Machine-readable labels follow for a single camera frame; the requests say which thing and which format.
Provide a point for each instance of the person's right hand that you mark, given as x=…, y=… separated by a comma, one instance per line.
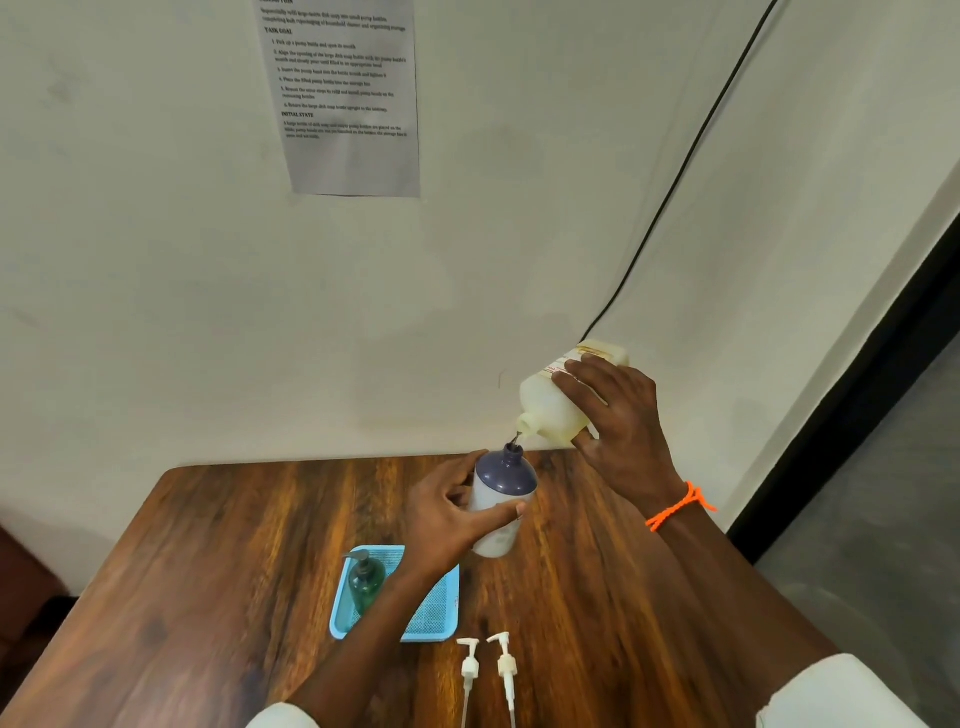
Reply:
x=630, y=435

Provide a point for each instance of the person's left hand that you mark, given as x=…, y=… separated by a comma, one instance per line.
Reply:
x=442, y=525

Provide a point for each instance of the small navy white pump bottle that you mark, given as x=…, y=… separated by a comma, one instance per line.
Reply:
x=506, y=472

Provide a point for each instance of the dark teal pump head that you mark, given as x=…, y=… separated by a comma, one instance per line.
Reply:
x=358, y=556

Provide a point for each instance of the large yellow soap bottle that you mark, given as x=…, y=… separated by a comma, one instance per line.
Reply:
x=544, y=409

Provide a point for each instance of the small teal translucent bottle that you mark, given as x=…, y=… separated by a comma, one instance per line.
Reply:
x=366, y=589

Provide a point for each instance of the white pump head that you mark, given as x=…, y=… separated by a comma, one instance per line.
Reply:
x=469, y=667
x=507, y=666

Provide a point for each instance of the person's left forearm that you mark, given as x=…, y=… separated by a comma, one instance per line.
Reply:
x=360, y=652

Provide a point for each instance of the person's right forearm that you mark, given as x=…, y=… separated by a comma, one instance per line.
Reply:
x=742, y=600

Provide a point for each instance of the person's left white sleeve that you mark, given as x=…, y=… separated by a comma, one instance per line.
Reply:
x=281, y=718

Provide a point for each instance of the person's white sleeve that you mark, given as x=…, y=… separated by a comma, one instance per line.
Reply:
x=281, y=718
x=840, y=694

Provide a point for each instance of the person's right white sleeve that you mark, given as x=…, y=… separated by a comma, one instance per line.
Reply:
x=840, y=694

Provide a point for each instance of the blue plastic mesh basket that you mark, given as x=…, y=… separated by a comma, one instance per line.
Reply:
x=439, y=615

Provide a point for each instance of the printed paper sheet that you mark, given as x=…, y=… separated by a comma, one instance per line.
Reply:
x=352, y=157

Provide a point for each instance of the maroon upholstered seat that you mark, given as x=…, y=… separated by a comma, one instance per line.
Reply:
x=26, y=592

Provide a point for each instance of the black door frame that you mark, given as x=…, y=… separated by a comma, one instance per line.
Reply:
x=847, y=397

